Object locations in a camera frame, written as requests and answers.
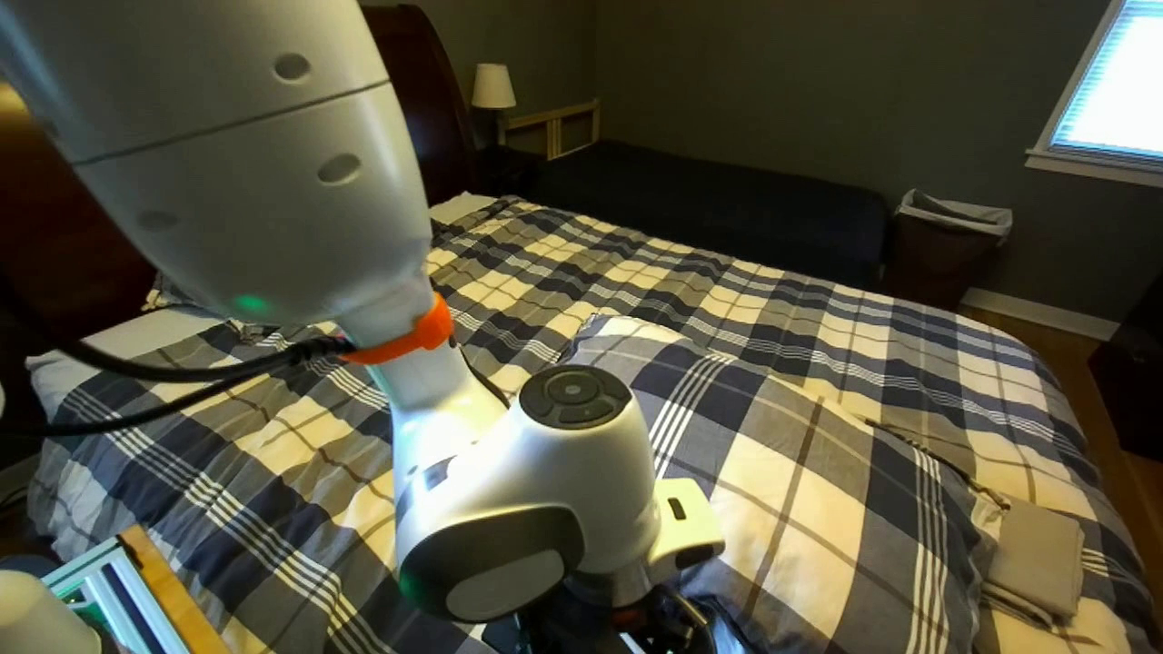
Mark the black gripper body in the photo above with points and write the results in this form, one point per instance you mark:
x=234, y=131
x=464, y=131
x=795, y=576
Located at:
x=605, y=636

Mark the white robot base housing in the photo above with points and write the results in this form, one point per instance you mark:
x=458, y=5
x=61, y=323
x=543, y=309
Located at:
x=42, y=618

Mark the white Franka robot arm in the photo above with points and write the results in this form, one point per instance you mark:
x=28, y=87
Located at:
x=241, y=147

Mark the plaid pillow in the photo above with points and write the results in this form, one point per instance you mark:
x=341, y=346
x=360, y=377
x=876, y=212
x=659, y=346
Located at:
x=788, y=486

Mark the plaid yellow grey comforter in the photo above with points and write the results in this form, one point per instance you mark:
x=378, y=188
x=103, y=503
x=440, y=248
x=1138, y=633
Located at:
x=850, y=328

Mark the wooden board edge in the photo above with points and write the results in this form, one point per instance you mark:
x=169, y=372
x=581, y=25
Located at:
x=169, y=594

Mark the dark daybed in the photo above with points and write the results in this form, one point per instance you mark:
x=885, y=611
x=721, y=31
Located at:
x=730, y=212

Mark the dark hamper with white liner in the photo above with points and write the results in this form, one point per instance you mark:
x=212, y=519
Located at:
x=947, y=258

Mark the light wooden shelf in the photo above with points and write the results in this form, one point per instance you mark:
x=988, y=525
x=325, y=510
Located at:
x=567, y=130

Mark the white table lamp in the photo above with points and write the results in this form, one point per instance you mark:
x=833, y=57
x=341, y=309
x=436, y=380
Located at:
x=493, y=89

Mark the white pillow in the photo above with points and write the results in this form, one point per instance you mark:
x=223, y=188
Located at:
x=120, y=346

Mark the black tall dresser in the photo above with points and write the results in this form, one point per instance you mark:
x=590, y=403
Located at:
x=1138, y=377

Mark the green white stand frame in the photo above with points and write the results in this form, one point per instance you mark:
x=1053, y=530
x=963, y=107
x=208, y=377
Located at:
x=97, y=600

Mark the bright window white frame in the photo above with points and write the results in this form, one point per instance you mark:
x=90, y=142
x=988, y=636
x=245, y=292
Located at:
x=1120, y=87

